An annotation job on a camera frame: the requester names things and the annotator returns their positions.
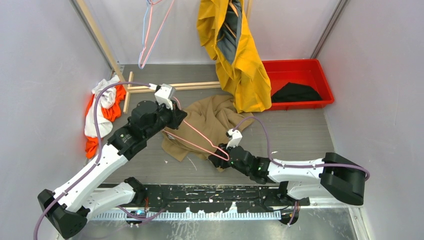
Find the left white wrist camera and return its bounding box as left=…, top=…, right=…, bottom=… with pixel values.
left=148, top=83, right=176, bottom=110

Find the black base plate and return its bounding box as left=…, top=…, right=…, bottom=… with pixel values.
left=123, top=184, right=295, bottom=214

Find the tan brown garment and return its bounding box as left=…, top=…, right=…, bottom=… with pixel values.
left=161, top=95, right=256, bottom=173

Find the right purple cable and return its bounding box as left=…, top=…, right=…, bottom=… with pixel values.
left=231, top=116, right=371, bottom=227

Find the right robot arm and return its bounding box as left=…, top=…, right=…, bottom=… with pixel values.
left=208, top=144, right=370, bottom=206

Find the orange cloth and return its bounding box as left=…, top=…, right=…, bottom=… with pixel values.
left=85, top=85, right=126, bottom=159

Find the yellow pleated skirt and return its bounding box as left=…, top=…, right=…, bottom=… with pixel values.
left=196, top=0, right=272, bottom=113

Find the purple cable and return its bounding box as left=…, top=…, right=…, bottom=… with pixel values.
left=231, top=116, right=371, bottom=227
left=33, top=81, right=167, bottom=240

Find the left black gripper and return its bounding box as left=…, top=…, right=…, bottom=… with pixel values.
left=144, top=99, right=187, bottom=140

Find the white cloth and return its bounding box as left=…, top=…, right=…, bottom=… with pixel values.
left=84, top=75, right=120, bottom=138

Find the blue wire hanger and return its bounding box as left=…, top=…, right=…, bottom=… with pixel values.
left=138, top=0, right=154, bottom=70

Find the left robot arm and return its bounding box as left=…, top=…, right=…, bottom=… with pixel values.
left=37, top=100, right=188, bottom=239

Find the black garment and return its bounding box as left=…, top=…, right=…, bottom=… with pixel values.
left=271, top=82, right=323, bottom=103

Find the aluminium rail frame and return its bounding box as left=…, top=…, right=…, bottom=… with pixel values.
left=54, top=187, right=370, bottom=240

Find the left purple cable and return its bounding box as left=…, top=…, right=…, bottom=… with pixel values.
left=33, top=81, right=167, bottom=240

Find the red plastic bin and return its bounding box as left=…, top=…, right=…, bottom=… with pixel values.
left=263, top=59, right=335, bottom=111

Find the wooden clothes rack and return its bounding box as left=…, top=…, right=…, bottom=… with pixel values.
left=76, top=0, right=254, bottom=115

